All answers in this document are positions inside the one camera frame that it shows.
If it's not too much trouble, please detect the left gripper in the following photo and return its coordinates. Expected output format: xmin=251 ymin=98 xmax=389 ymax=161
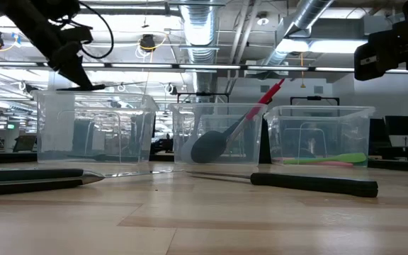
xmin=47 ymin=40 xmax=95 ymax=91

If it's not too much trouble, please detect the green silicone spatula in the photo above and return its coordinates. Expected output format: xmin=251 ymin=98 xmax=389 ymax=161
xmin=282 ymin=152 xmax=368 ymax=166

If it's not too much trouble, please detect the red spoon with metal shaft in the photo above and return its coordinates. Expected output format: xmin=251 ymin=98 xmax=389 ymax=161
xmin=221 ymin=77 xmax=286 ymax=157

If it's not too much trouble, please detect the black handled grey ladle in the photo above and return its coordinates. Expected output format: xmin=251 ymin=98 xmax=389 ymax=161
xmin=190 ymin=112 xmax=253 ymax=164

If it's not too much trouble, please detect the clear plastic bin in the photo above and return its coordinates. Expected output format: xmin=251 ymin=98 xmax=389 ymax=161
xmin=263 ymin=104 xmax=376 ymax=168
xmin=31 ymin=89 xmax=159 ymax=168
xmin=168 ymin=101 xmax=268 ymax=166

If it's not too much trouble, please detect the long ceiling light strip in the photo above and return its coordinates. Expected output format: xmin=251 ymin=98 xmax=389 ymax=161
xmin=0 ymin=60 xmax=408 ymax=74

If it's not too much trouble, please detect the black background monitor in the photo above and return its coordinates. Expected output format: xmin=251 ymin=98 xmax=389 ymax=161
xmin=384 ymin=115 xmax=408 ymax=137

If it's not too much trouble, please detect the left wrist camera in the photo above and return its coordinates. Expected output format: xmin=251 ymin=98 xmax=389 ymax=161
xmin=60 ymin=26 xmax=94 ymax=45

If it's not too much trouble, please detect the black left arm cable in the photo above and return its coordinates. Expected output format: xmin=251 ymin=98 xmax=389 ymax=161
xmin=78 ymin=1 xmax=115 ymax=60

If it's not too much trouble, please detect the black distant station frame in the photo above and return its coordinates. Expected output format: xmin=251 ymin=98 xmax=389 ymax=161
xmin=176 ymin=91 xmax=230 ymax=104
xmin=290 ymin=95 xmax=341 ymax=107

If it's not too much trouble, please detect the yellow hanging cord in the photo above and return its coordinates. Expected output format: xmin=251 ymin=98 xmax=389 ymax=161
xmin=299 ymin=52 xmax=307 ymax=89

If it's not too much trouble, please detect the silver ceiling air duct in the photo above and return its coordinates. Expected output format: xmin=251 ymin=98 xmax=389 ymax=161
xmin=260 ymin=0 xmax=334 ymax=68
xmin=179 ymin=0 xmax=221 ymax=94

